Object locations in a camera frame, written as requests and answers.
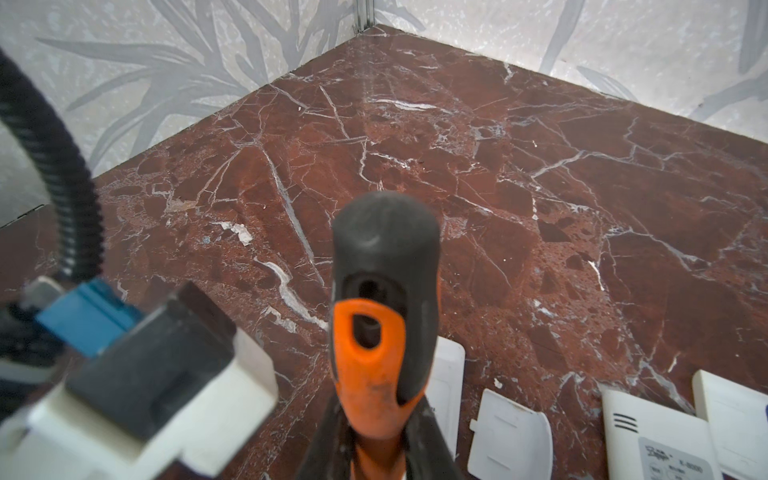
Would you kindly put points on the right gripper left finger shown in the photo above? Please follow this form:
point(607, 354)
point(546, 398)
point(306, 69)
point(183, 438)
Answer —
point(331, 450)

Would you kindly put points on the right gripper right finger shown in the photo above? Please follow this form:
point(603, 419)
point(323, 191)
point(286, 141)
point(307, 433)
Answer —
point(426, 452)

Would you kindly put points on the orange handled screwdriver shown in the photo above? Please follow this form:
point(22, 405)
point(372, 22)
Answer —
point(384, 327)

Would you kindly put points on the white remote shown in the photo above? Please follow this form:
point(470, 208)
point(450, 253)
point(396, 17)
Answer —
point(737, 419)
point(647, 441)

